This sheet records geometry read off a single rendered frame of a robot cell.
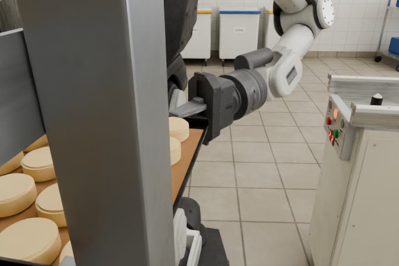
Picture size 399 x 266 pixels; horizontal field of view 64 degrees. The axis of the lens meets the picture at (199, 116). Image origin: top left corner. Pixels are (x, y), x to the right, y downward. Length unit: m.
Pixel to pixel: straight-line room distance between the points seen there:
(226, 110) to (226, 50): 3.99
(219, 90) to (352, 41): 5.14
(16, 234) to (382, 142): 0.96
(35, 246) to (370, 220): 1.09
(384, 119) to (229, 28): 3.58
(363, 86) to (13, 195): 1.18
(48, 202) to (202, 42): 4.24
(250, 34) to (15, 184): 4.25
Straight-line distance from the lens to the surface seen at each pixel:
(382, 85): 1.35
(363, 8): 5.57
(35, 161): 0.41
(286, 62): 0.67
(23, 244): 0.31
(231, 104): 0.56
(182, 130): 0.44
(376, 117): 1.05
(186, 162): 0.40
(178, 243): 0.93
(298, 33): 0.80
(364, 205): 1.20
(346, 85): 1.31
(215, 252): 1.48
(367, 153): 1.09
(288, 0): 0.81
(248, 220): 1.88
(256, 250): 1.74
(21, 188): 0.37
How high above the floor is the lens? 1.26
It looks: 25 degrees down
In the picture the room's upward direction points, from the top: straight up
